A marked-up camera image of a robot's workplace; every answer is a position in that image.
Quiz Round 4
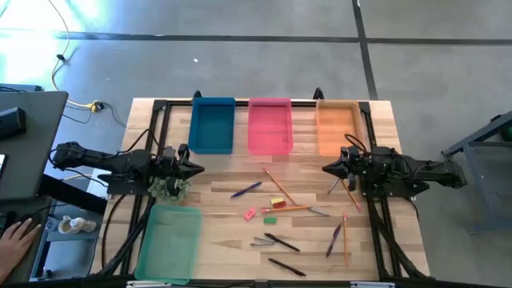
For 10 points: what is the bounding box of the green succulent in patterned pot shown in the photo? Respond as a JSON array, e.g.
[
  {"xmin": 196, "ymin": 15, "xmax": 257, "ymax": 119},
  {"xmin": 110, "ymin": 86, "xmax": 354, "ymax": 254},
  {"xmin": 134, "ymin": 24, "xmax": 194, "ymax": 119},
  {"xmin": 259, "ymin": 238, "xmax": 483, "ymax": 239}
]
[{"xmin": 146, "ymin": 175, "xmax": 192, "ymax": 204}]

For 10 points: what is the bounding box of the orange pencil with red eraser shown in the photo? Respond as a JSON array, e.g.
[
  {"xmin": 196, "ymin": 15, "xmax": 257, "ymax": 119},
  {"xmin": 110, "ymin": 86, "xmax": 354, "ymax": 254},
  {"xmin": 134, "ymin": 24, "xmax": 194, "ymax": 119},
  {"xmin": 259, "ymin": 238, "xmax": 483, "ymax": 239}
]
[
  {"xmin": 262, "ymin": 167, "xmax": 298, "ymax": 206},
  {"xmin": 342, "ymin": 212, "xmax": 350, "ymax": 263},
  {"xmin": 338, "ymin": 178, "xmax": 363, "ymax": 213},
  {"xmin": 260, "ymin": 205, "xmax": 314, "ymax": 214}
]

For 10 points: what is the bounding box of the black aluminium table frame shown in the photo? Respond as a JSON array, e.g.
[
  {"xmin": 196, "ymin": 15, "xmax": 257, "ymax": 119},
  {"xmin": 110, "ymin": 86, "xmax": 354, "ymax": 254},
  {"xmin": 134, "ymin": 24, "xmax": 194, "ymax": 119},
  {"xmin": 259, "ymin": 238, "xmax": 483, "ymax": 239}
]
[{"xmin": 91, "ymin": 88, "xmax": 433, "ymax": 288}]

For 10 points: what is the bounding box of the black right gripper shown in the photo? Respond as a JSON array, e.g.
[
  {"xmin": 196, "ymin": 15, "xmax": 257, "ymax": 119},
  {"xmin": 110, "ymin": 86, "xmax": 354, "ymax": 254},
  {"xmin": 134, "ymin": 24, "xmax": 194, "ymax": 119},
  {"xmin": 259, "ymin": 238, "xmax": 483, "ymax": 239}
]
[{"xmin": 322, "ymin": 145, "xmax": 363, "ymax": 193}]

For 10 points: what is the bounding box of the black pen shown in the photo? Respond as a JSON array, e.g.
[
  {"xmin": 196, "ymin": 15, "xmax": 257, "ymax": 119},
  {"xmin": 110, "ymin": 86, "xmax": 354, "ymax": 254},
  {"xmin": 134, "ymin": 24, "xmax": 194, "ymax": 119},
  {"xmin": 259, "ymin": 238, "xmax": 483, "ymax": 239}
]
[
  {"xmin": 263, "ymin": 232, "xmax": 302, "ymax": 253},
  {"xmin": 267, "ymin": 257, "xmax": 307, "ymax": 278}
]

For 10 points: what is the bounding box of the white ceramic jug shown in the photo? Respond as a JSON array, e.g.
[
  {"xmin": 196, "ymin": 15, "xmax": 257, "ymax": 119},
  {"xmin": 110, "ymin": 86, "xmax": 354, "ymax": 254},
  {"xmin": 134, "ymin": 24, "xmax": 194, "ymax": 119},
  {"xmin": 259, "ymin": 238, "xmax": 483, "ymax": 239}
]
[{"xmin": 58, "ymin": 214, "xmax": 98, "ymax": 235}]

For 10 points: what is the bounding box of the person's hand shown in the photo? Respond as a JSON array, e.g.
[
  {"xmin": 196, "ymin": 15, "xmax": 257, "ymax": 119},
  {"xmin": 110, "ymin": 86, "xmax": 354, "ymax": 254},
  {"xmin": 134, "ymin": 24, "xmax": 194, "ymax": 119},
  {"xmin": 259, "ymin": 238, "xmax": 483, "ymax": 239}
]
[{"xmin": 0, "ymin": 218, "xmax": 42, "ymax": 283}]

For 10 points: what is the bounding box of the gray desk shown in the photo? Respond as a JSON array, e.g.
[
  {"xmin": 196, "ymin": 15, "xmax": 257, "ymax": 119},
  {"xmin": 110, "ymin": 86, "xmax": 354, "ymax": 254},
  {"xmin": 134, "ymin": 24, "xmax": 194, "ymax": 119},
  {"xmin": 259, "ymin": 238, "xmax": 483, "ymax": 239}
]
[{"xmin": 0, "ymin": 90, "xmax": 70, "ymax": 201}]

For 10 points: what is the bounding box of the blue plastic bin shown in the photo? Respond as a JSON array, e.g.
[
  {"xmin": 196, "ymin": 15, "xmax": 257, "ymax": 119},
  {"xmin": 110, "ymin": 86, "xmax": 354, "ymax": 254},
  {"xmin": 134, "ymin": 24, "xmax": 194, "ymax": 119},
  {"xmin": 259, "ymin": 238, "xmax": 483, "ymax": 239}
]
[{"xmin": 187, "ymin": 97, "xmax": 237, "ymax": 156}]

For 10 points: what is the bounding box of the black computer mouse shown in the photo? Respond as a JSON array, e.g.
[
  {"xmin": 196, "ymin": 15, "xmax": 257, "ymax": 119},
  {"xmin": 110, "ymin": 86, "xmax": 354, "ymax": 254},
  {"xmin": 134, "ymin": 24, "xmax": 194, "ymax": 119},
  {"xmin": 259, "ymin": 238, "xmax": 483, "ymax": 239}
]
[{"xmin": 18, "ymin": 213, "xmax": 42, "ymax": 237}]

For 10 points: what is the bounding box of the purple pen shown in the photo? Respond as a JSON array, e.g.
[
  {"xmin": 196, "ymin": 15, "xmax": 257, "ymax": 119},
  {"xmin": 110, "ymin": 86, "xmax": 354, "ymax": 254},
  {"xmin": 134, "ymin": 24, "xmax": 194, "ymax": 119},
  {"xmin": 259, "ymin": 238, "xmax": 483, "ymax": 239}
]
[{"xmin": 325, "ymin": 222, "xmax": 343, "ymax": 258}]

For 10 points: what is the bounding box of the black box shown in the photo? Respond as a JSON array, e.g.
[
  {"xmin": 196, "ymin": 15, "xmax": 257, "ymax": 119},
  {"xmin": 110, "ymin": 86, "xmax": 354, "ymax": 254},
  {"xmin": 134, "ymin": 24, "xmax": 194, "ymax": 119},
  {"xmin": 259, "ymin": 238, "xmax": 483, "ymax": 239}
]
[{"xmin": 0, "ymin": 106, "xmax": 28, "ymax": 141}]

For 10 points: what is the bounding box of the blue pen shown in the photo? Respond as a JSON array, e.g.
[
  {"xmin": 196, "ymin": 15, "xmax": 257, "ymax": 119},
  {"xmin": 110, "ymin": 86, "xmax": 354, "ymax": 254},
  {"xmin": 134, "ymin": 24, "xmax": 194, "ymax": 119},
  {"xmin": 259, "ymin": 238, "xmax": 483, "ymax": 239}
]
[{"xmin": 230, "ymin": 181, "xmax": 263, "ymax": 199}]

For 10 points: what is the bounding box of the orange plastic bin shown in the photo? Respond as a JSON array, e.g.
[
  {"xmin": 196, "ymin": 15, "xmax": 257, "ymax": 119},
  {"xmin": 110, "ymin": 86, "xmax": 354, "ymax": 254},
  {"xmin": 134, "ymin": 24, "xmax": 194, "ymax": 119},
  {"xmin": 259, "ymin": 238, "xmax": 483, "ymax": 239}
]
[{"xmin": 315, "ymin": 99, "xmax": 367, "ymax": 158}]

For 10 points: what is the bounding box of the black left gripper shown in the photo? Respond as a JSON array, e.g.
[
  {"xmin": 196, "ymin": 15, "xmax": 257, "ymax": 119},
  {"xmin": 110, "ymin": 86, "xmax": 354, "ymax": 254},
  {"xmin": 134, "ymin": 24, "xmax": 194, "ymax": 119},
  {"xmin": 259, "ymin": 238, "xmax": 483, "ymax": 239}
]
[{"xmin": 158, "ymin": 142, "xmax": 206, "ymax": 198}]

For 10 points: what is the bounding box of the yellow floor cable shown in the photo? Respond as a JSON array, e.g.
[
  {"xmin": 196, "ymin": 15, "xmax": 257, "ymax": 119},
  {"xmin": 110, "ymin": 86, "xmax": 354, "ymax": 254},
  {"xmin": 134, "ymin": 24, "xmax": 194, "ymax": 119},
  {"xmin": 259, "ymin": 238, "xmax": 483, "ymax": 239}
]
[{"xmin": 46, "ymin": 0, "xmax": 99, "ymax": 110}]

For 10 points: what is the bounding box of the green plastic bin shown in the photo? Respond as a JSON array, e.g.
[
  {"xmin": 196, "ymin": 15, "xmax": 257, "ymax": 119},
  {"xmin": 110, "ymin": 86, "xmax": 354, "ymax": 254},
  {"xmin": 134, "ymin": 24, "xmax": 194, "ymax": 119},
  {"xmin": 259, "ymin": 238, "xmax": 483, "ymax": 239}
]
[{"xmin": 134, "ymin": 204, "xmax": 204, "ymax": 286}]

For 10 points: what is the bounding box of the blue-gray metal cart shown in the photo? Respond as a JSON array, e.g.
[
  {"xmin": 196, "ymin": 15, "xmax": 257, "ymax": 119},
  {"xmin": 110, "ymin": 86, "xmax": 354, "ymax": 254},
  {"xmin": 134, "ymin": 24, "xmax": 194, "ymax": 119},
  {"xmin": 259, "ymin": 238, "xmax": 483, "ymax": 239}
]
[{"xmin": 442, "ymin": 111, "xmax": 512, "ymax": 233}]

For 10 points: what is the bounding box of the pink plastic bin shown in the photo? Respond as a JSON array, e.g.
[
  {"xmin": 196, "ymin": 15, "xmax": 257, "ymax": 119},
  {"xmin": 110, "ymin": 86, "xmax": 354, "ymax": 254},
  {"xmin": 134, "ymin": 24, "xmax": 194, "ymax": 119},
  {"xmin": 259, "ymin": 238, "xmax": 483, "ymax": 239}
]
[{"xmin": 247, "ymin": 98, "xmax": 294, "ymax": 157}]

